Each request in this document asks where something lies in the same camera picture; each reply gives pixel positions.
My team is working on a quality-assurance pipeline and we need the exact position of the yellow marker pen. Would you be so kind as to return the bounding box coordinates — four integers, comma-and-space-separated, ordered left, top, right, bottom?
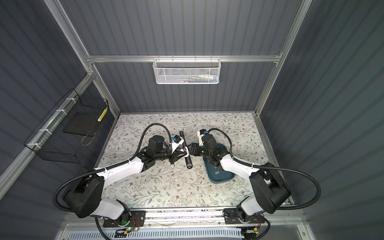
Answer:
97, 107, 108, 122

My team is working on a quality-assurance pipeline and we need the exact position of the black long stapler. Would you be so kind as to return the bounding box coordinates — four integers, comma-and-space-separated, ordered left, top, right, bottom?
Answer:
180, 131, 193, 170

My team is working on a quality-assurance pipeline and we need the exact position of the black wire basket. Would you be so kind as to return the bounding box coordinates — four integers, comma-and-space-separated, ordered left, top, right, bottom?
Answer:
24, 91, 109, 164

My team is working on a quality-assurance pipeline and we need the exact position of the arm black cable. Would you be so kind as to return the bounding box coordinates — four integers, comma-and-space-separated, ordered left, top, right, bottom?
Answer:
52, 122, 173, 240
206, 127, 322, 211

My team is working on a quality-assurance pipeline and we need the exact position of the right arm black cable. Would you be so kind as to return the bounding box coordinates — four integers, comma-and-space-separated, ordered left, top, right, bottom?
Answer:
206, 127, 322, 211

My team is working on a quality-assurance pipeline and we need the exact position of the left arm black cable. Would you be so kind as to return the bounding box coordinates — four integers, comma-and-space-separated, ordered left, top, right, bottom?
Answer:
52, 122, 173, 240

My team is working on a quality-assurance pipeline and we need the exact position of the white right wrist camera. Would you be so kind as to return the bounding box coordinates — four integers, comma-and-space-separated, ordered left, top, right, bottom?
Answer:
197, 129, 208, 146

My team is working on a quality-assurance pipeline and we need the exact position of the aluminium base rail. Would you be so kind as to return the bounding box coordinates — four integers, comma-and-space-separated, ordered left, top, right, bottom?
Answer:
61, 206, 262, 230

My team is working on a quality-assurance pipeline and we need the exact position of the black foam pad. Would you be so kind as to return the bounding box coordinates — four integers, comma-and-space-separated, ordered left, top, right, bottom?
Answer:
63, 113, 101, 137

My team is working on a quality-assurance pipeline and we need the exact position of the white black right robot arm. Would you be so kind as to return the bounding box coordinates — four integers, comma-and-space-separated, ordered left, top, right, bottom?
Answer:
187, 134, 291, 220

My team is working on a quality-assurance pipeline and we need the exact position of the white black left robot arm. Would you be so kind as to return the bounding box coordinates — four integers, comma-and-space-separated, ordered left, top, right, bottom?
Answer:
63, 135, 189, 220

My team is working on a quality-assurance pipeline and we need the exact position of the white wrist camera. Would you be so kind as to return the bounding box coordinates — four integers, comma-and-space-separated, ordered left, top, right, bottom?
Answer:
171, 135, 185, 149
197, 129, 208, 146

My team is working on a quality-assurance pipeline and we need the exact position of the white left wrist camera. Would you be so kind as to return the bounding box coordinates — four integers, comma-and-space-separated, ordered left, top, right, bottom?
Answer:
171, 135, 185, 149

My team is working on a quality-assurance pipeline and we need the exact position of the white wire mesh basket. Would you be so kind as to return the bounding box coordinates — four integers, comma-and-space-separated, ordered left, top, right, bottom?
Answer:
153, 59, 222, 85

